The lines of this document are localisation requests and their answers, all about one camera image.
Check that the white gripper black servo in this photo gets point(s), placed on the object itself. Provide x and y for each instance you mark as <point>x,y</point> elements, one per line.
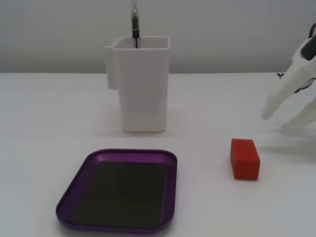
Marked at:
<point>301,64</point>

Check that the red rectangular cube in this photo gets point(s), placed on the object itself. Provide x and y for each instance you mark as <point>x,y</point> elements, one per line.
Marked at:
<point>244,160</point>

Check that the white plastic pen holder box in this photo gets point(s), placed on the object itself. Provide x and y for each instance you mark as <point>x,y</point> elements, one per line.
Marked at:
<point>143,86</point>

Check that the black clear ballpoint pen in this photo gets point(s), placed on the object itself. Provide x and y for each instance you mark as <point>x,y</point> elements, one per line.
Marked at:
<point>135,24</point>

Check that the purple metal tray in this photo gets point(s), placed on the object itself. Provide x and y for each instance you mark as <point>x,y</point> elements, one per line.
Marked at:
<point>118,192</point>

